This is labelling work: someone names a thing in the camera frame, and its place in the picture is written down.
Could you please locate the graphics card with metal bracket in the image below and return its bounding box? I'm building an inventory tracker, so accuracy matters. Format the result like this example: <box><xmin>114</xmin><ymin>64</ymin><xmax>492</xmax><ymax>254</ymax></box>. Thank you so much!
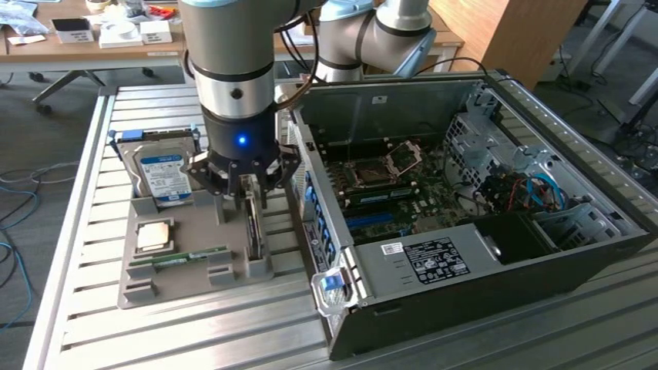
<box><xmin>237</xmin><ymin>173</ymin><xmax>271</xmax><ymax>267</ymax></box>

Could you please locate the wooden desk white frame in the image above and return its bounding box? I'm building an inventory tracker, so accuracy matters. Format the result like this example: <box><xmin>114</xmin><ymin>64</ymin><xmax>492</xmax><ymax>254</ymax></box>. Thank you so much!
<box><xmin>0</xmin><ymin>0</ymin><xmax>186</xmax><ymax>115</ymax></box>
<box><xmin>271</xmin><ymin>26</ymin><xmax>468</xmax><ymax>74</ymax></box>

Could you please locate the blue floor cable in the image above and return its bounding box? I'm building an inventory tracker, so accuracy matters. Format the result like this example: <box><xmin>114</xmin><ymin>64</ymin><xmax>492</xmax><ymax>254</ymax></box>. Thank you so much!
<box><xmin>0</xmin><ymin>188</ymin><xmax>41</xmax><ymax>332</ymax></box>

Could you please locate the green motherboard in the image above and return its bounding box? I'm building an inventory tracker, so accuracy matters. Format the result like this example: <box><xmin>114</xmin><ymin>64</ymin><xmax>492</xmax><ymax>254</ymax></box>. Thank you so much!
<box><xmin>324</xmin><ymin>146</ymin><xmax>496</xmax><ymax>247</ymax></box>

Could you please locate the wooden cabinet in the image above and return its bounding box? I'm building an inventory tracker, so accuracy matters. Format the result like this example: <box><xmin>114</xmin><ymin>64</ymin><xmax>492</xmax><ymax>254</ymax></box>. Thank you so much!
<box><xmin>429</xmin><ymin>0</ymin><xmax>590</xmax><ymax>89</ymax></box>

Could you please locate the grey floor cable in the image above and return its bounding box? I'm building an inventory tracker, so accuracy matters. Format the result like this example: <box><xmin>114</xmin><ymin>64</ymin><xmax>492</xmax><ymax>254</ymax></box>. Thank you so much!
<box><xmin>0</xmin><ymin>161</ymin><xmax>79</xmax><ymax>186</ymax></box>

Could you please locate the hard disk with blue carrier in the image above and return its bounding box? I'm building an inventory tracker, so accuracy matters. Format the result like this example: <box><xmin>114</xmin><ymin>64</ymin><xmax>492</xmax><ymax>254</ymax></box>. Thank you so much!
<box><xmin>107</xmin><ymin>123</ymin><xmax>210</xmax><ymax>211</ymax></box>

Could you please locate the black open PC case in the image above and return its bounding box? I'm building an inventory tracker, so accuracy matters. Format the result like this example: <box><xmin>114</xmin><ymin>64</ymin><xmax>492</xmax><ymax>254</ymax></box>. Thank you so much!
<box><xmin>271</xmin><ymin>69</ymin><xmax>658</xmax><ymax>362</ymax></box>

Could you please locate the CPU chip with metal lid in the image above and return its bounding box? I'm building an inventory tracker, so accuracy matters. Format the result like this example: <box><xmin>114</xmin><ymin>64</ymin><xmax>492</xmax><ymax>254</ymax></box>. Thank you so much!
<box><xmin>137</xmin><ymin>221</ymin><xmax>174</xmax><ymax>251</ymax></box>

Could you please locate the small white box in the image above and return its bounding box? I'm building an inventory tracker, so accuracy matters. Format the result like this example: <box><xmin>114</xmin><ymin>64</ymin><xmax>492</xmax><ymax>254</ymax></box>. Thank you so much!
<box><xmin>139</xmin><ymin>19</ymin><xmax>173</xmax><ymax>45</ymax></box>

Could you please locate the grey power supply with label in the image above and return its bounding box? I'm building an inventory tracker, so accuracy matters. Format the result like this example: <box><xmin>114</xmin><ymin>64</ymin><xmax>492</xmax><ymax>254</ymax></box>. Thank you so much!
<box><xmin>353</xmin><ymin>225</ymin><xmax>504</xmax><ymax>300</ymax></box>

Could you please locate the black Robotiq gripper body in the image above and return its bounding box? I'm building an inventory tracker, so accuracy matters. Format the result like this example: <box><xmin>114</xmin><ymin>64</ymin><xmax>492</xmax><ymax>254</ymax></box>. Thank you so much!
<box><xmin>201</xmin><ymin>106</ymin><xmax>281</xmax><ymax>198</ymax></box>

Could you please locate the blue plastic case latch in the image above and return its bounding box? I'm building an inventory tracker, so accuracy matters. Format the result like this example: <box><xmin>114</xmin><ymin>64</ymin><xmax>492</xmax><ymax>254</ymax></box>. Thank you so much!
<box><xmin>320</xmin><ymin>271</ymin><xmax>345</xmax><ymax>294</ymax></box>

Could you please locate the silver disk bay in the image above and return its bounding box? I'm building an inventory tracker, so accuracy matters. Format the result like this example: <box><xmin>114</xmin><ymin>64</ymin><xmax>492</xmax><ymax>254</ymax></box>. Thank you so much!
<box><xmin>532</xmin><ymin>202</ymin><xmax>624</xmax><ymax>251</ymax></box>

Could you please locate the white metal desk frame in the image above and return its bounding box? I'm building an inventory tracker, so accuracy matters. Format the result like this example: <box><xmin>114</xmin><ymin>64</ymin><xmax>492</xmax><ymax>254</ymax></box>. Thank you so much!
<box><xmin>565</xmin><ymin>0</ymin><xmax>658</xmax><ymax>107</ymax></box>

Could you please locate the white paper card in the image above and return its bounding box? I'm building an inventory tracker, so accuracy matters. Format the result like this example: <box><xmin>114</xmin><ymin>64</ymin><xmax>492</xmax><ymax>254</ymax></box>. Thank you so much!
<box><xmin>6</xmin><ymin>34</ymin><xmax>47</xmax><ymax>46</ymax></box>

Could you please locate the grey plastic parts rack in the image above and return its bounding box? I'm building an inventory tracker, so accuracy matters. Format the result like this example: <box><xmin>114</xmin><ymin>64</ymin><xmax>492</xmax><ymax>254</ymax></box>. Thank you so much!
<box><xmin>117</xmin><ymin>188</ymin><xmax>277</xmax><ymax>311</ymax></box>

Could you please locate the black cable over case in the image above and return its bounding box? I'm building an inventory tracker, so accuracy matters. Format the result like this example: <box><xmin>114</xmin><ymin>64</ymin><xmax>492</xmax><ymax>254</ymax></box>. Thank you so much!
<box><xmin>432</xmin><ymin>56</ymin><xmax>516</xmax><ymax>84</ymax></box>

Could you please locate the blue expansion slot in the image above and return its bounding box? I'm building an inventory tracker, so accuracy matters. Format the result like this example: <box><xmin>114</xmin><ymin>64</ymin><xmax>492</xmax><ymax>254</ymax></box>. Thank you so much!
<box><xmin>345</xmin><ymin>213</ymin><xmax>398</xmax><ymax>233</ymax></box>

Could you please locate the red wire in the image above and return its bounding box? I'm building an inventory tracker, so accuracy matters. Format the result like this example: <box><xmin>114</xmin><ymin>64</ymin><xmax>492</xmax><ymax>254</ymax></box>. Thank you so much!
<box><xmin>506</xmin><ymin>177</ymin><xmax>530</xmax><ymax>211</ymax></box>

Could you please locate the clear plastic bag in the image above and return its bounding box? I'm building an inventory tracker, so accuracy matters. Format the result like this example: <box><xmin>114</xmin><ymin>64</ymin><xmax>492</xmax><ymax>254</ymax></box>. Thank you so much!
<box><xmin>0</xmin><ymin>0</ymin><xmax>51</xmax><ymax>36</ymax></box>

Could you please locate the white box with black top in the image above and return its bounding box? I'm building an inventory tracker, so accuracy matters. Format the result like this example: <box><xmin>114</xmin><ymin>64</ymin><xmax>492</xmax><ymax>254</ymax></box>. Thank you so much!
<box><xmin>50</xmin><ymin>18</ymin><xmax>97</xmax><ymax>45</ymax></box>

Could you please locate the blue wire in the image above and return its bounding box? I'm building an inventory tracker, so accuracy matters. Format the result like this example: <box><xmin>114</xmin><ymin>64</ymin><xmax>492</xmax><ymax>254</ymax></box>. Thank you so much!
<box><xmin>524</xmin><ymin>173</ymin><xmax>570</xmax><ymax>211</ymax></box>

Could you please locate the silver perforated drive cage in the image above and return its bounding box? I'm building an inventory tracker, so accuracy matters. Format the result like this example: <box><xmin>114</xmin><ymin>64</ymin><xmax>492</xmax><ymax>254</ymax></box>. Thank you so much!
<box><xmin>441</xmin><ymin>90</ymin><xmax>566</xmax><ymax>217</ymax></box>

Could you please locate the orange plastic item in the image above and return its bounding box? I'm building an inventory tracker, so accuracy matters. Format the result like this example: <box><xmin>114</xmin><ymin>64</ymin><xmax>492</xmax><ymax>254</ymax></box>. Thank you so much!
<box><xmin>147</xmin><ymin>4</ymin><xmax>179</xmax><ymax>20</ymax></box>

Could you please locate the metal socket cover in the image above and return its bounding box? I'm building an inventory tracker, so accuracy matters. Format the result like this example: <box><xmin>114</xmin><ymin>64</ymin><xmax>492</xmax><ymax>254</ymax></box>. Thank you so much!
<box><xmin>384</xmin><ymin>140</ymin><xmax>426</xmax><ymax>174</ymax></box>

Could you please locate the white box with tape roll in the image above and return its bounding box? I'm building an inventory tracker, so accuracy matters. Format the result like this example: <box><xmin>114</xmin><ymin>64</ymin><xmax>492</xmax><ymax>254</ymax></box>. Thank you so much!
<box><xmin>97</xmin><ymin>19</ymin><xmax>146</xmax><ymax>49</ymax></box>

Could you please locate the CPU socket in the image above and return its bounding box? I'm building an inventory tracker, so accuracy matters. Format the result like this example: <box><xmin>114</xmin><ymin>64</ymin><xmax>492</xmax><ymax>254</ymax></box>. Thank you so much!
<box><xmin>344</xmin><ymin>157</ymin><xmax>397</xmax><ymax>188</ymax></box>

